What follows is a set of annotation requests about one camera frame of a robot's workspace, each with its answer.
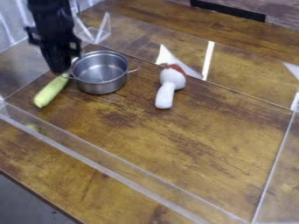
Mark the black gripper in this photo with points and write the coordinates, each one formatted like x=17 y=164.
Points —
x=60 y=45

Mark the clear acrylic enclosure wall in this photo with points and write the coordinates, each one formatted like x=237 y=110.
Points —
x=205 y=156

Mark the black bar on table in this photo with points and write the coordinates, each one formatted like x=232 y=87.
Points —
x=229 y=10

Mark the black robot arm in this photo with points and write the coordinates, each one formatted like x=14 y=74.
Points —
x=50 y=13

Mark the green plush corn cob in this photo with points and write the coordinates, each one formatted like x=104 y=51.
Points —
x=50 y=91

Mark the small steel pot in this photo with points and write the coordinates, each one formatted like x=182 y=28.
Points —
x=101 y=72

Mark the white red plush mushroom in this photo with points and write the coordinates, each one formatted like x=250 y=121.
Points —
x=173 y=80

